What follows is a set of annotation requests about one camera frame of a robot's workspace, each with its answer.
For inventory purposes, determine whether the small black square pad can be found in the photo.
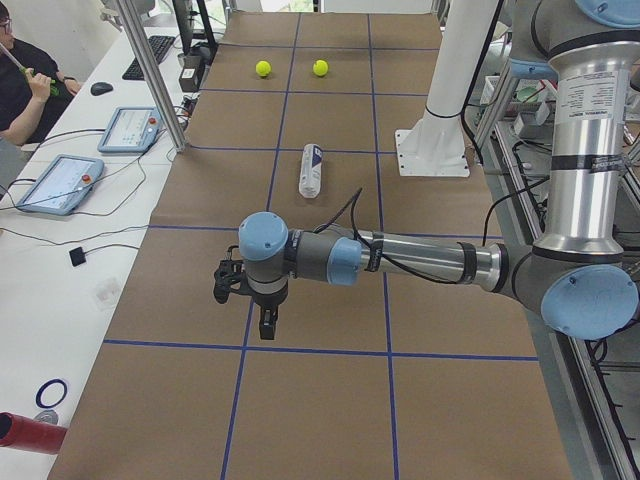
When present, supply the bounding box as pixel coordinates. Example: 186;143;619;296
69;247;86;267

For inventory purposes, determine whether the yellow tennis ball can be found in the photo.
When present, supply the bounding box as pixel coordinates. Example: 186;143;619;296
255;60;272;78
312;59;329;78

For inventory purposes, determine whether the near blue teach pendant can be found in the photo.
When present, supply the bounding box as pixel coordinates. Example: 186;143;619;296
16;154;104;216

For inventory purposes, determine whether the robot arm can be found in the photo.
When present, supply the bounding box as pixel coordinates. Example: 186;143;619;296
214;1;639;340

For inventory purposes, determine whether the aluminium frame post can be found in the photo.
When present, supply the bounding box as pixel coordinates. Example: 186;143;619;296
115;0;186;153

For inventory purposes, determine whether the green handled grabber tool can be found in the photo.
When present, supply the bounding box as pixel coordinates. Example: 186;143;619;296
0;41;61;98

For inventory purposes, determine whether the red cylinder bottle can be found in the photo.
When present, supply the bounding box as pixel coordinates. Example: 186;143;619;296
1;412;67;454

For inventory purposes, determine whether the seated person in black shirt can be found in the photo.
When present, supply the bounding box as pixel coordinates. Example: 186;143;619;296
1;6;81;146

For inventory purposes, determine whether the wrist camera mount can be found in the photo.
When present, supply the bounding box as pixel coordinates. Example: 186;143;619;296
213;245;251;304

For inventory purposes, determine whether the white blue tennis ball can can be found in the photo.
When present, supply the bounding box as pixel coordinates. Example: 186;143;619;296
298;144;323;199

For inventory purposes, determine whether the blue tape roll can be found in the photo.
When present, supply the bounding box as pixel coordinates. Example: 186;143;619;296
35;378;68;410

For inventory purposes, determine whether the blue teach pendant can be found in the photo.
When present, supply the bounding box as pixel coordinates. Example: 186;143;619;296
16;154;104;216
97;107;163;155

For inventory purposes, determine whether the black small computer box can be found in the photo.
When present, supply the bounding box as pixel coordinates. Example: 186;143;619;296
179;55;205;93

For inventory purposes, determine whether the white camera post with base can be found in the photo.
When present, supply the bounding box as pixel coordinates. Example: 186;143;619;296
395;0;501;178

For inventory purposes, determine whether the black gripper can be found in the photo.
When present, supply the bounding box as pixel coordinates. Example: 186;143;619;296
253;284;288;340

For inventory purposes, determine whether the black computer mouse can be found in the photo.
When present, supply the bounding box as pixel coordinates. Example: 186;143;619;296
90;81;114;96

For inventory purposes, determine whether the black computer monitor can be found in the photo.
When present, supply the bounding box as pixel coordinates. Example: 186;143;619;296
172;0;218;65

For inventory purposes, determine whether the black keyboard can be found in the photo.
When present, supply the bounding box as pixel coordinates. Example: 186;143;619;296
121;34;177;82

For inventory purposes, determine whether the far blue teach pendant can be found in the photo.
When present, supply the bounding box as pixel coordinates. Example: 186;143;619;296
97;107;163;155

